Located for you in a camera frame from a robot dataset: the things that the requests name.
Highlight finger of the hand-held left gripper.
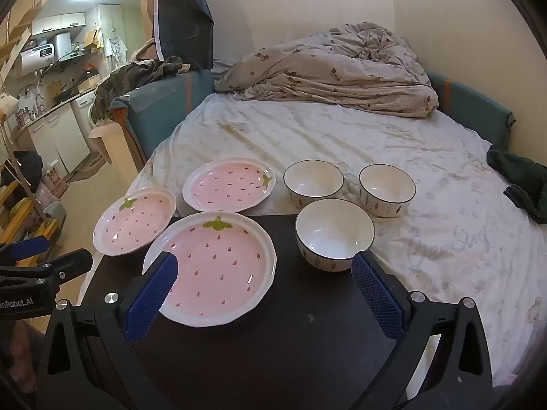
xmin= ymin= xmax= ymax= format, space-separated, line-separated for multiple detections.
xmin=0 ymin=248 xmax=94 ymax=285
xmin=0 ymin=236 xmax=51 ymax=262

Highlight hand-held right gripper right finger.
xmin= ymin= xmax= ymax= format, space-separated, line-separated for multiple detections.
xmin=351 ymin=250 xmax=496 ymax=410

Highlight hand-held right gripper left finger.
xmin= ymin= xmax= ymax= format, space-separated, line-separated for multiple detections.
xmin=36 ymin=253 xmax=179 ymax=410

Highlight small pink strawberry plate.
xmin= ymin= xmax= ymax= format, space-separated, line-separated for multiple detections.
xmin=93 ymin=187 xmax=178 ymax=258

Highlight large round pink strawberry plate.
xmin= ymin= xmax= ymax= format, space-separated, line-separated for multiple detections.
xmin=142 ymin=211 xmax=278 ymax=329

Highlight white bowl with dark rim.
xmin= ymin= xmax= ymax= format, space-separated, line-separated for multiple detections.
xmin=358 ymin=164 xmax=417 ymax=218
xmin=283 ymin=160 xmax=345 ymax=210
xmin=295 ymin=198 xmax=376 ymax=272

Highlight oval pink strawberry plate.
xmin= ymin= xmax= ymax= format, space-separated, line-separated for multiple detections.
xmin=182 ymin=156 xmax=277 ymax=213

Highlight wooden rack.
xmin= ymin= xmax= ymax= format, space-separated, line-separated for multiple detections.
xmin=0 ymin=179 xmax=65 ymax=265

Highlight black bag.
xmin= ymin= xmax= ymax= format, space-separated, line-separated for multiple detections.
xmin=0 ymin=150 xmax=44 ymax=184

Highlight black board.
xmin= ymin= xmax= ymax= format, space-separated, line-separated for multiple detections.
xmin=79 ymin=214 xmax=432 ymax=410

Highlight white kitchen base cabinets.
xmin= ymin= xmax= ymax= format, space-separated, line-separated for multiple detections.
xmin=19 ymin=90 xmax=99 ymax=176

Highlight beige wooden side board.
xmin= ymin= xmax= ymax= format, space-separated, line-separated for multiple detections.
xmin=88 ymin=122 xmax=146 ymax=176

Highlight dark green cloth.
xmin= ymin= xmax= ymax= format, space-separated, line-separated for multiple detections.
xmin=486 ymin=145 xmax=547 ymax=225

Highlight white water heater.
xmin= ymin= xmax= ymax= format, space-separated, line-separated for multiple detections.
xmin=15 ymin=43 xmax=58 ymax=78

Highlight silver range hood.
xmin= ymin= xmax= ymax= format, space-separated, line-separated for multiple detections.
xmin=53 ymin=32 xmax=73 ymax=58

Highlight white hanging shirt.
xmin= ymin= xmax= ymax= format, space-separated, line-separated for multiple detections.
xmin=105 ymin=34 xmax=128 ymax=69

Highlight beige printed duvet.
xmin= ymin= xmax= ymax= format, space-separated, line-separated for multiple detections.
xmin=213 ymin=21 xmax=440 ymax=119

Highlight dark hanging cloth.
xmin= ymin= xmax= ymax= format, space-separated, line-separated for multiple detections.
xmin=153 ymin=0 xmax=214 ymax=71

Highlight white kitchen wall cabinets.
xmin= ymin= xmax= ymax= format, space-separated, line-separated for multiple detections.
xmin=31 ymin=12 xmax=86 ymax=37

